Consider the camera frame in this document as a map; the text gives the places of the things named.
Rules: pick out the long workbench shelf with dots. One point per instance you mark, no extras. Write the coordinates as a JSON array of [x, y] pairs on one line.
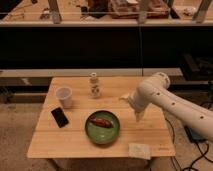
[[41, 39]]

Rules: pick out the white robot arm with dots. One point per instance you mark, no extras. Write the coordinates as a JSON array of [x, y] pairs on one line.
[[154, 89]]

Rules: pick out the small white labelled bottle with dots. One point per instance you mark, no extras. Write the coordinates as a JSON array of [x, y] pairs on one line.
[[94, 85]]

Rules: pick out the brown sausage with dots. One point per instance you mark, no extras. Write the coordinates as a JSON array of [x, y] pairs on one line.
[[101, 122]]

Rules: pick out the black smartphone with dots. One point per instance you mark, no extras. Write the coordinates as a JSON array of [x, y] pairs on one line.
[[59, 117]]

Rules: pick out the white plastic cup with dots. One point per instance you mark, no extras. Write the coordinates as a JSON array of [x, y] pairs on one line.
[[64, 96]]

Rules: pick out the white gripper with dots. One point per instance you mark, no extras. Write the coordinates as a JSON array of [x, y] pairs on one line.
[[137, 103]]

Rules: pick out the brown tray with clutter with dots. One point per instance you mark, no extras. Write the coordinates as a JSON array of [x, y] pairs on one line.
[[131, 8]]

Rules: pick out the wooden table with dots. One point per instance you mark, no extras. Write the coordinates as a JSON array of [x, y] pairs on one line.
[[71, 142]]

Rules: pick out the green plate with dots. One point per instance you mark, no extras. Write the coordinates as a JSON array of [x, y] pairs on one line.
[[102, 135]]

